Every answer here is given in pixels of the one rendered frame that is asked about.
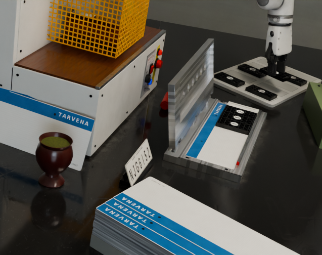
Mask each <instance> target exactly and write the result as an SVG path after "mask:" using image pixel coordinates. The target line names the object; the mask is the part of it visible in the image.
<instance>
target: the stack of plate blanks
mask: <svg viewBox="0 0 322 255"><path fill-rule="evenodd" d="M90 246H91V247H92V248H94V249H95V250H97V251H99V252H100V253H102V254H103V255H193V254H191V253H190V252H188V251H186V250H184V249H183V248H181V247H179V246H177V245H176V244H174V243H172V242H170V241H169V240H167V239H165V238H164V237H162V236H160V235H158V234H157V233H155V232H153V231H151V230H150V229H148V228H146V227H144V226H143V225H141V224H139V223H137V222H136V221H134V220H132V219H130V218H129V217H127V216H125V215H123V214H122V213H120V212H118V211H116V210H115V209H113V208H111V207H109V206H108V205H106V204H105V203H103V204H101V205H100V206H98V207H97V208H96V211H95V220H94V222H93V231H92V234H91V239H90Z"/></svg>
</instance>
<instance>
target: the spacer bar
mask: <svg viewBox="0 0 322 255"><path fill-rule="evenodd" d="M227 105H230V106H233V107H237V108H241V109H244V110H248V111H251V112H255V113H257V115H258V112H259V110H258V109H255V108H251V107H247V106H244V105H240V104H237V103H233V102H230V101H229V102H228V104H227Z"/></svg>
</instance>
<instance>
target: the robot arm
mask: <svg viewBox="0 0 322 255"><path fill-rule="evenodd" d="M256 2H257V5H258V6H259V8H261V9H263V10H268V13H267V21H268V22H269V23H268V24H269V26H268V31H267V37H266V47H265V51H266V53H265V55H264V56H265V58H266V59H267V63H268V69H267V74H268V75H272V76H276V73H277V71H280V72H282V73H285V68H286V62H285V61H286V60H287V56H288V53H290V52H291V50H292V25H291V23H292V22H293V12H294V0H256ZM273 53H274V55H272V54H273ZM272 56H273V57H274V59H273V58H272ZM277 56H278V60H277ZM276 61H277V64H276Z"/></svg>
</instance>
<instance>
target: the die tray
mask: <svg viewBox="0 0 322 255"><path fill-rule="evenodd" d="M242 64H247V65H250V66H252V67H255V68H257V69H259V70H260V68H263V67H266V66H268V63H267V59H266V58H265V57H258V58H255V59H252V60H249V61H247V62H244V63H241V64H238V65H236V66H233V67H230V68H227V69H225V70H222V71H219V72H216V73H214V75H215V74H217V73H220V72H224V73H226V74H229V75H231V76H233V77H236V78H238V79H240V80H243V81H245V84H244V85H243V86H240V87H238V88H237V87H235V86H232V85H230V84H228V83H226V82H223V81H221V80H219V79H216V78H214V81H213V83H215V84H218V85H220V86H222V87H224V88H227V89H229V90H231V91H234V92H236V93H238V94H240V95H243V96H245V97H247V98H250V99H252V100H254V101H257V102H259V103H261V104H264V105H266V106H268V107H275V106H277V105H279V104H281V103H283V102H285V101H287V100H289V99H291V98H293V97H295V96H297V95H299V94H301V93H303V92H305V91H306V90H307V87H308V84H309V82H315V83H321V81H322V80H321V79H318V78H316V77H313V76H311V75H308V74H306V73H303V72H300V71H298V70H295V69H293V68H290V67H288V66H286V68H285V72H286V73H289V74H291V75H294V76H296V77H299V78H301V79H304V80H307V84H305V85H303V86H301V87H300V86H298V85H296V84H293V83H291V82H288V81H285V82H282V81H279V80H277V79H275V78H273V77H270V76H268V75H267V76H265V77H262V78H258V77H255V76H253V75H251V74H248V73H246V72H243V71H241V70H239V69H238V66H239V65H242ZM250 85H256V86H258V87H260V88H263V89H265V90H267V91H270V92H272V93H275V94H277V95H278V96H277V98H275V99H273V100H271V101H268V100H266V99H264V98H262V97H259V96H257V95H255V94H252V93H250V92H248V91H245V89H246V87H248V86H250Z"/></svg>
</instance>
